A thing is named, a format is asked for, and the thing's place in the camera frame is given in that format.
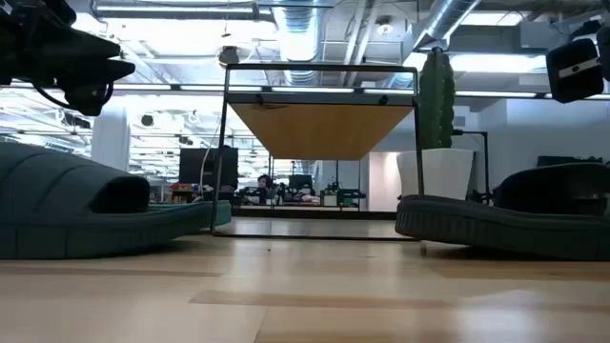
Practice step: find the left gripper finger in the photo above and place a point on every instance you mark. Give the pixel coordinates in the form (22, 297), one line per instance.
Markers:
(90, 47)
(100, 71)

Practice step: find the black slide sandal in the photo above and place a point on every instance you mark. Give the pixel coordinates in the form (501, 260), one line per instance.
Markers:
(47, 200)
(476, 224)

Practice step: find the black round ceiling fixture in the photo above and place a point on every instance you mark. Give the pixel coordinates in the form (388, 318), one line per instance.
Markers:
(229, 55)
(147, 120)

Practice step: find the white round column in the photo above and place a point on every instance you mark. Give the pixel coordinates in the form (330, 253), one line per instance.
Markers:
(110, 143)

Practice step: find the black background monitor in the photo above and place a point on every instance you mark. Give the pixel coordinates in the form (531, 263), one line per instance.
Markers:
(195, 167)

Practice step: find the black metal stand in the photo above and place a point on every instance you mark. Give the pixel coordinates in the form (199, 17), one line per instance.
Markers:
(485, 162)

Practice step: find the green cactus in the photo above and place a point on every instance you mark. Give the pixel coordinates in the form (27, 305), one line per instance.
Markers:
(436, 105)

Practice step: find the person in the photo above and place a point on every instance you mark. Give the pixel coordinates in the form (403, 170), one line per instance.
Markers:
(263, 183)

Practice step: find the white plant pot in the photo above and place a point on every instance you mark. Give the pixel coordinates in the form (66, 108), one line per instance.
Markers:
(448, 174)

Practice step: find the green black equipment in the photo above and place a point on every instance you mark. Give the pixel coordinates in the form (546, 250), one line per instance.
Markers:
(350, 196)

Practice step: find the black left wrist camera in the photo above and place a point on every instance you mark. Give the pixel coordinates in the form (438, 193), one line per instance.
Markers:
(88, 100)

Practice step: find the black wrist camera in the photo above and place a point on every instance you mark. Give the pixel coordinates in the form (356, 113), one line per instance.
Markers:
(572, 86)
(88, 100)

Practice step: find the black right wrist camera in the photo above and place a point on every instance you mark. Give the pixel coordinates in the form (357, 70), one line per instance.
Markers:
(572, 86)

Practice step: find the black frame wooden shelf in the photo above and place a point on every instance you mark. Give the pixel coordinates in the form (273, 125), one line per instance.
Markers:
(319, 128)

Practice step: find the black aluminium table frame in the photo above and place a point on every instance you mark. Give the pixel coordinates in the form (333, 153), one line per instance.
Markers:
(310, 213)

